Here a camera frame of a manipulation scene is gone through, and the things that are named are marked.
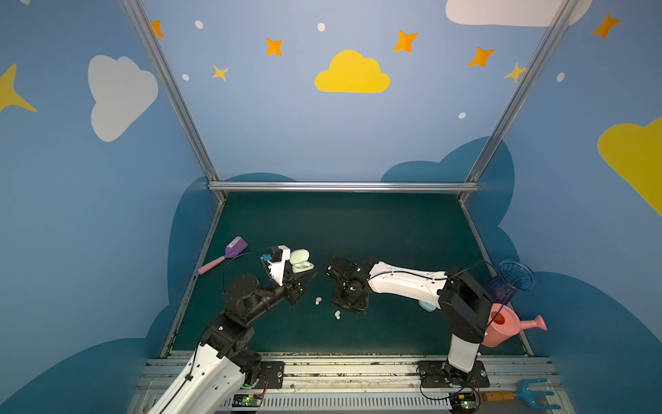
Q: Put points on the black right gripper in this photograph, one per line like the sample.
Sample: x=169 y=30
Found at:
x=342 y=285

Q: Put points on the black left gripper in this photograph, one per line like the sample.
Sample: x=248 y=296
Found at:
x=295 y=289

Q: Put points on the white earbud charging case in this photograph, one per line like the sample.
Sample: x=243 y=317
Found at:
x=300 y=261

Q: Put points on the light blue earbud charging case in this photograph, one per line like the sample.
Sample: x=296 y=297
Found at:
x=427 y=306

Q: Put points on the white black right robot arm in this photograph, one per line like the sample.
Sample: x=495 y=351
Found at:
x=463 y=302

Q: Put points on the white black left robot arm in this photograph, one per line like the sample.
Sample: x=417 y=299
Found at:
x=222 y=363

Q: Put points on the purple pink toy scoop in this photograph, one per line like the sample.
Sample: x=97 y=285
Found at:
x=236 y=247

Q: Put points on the green controller circuit board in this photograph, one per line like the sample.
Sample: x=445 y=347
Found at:
x=465 y=403
x=247 y=401

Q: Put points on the pink toy watering can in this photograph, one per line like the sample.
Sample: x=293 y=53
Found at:
x=504 y=323

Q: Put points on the blue toy garden fork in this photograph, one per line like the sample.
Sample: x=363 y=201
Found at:
x=524 y=392

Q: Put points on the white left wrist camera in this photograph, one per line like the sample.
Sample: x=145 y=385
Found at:
x=275 y=260

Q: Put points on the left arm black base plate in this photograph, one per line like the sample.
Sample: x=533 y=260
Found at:
x=270 y=375

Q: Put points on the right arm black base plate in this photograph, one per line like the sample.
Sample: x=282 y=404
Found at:
x=440 y=374

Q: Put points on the aluminium back frame rail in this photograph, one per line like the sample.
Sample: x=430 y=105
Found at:
x=341 y=187

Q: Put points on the aluminium left side rail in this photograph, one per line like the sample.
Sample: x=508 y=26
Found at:
x=184 y=303

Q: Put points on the aluminium left corner post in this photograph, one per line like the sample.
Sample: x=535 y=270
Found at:
x=139 y=18

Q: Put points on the aluminium corner post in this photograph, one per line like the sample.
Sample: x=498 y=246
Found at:
x=139 y=18
x=552 y=37

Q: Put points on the aluminium right corner post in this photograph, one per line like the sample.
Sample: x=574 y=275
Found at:
x=552 y=37

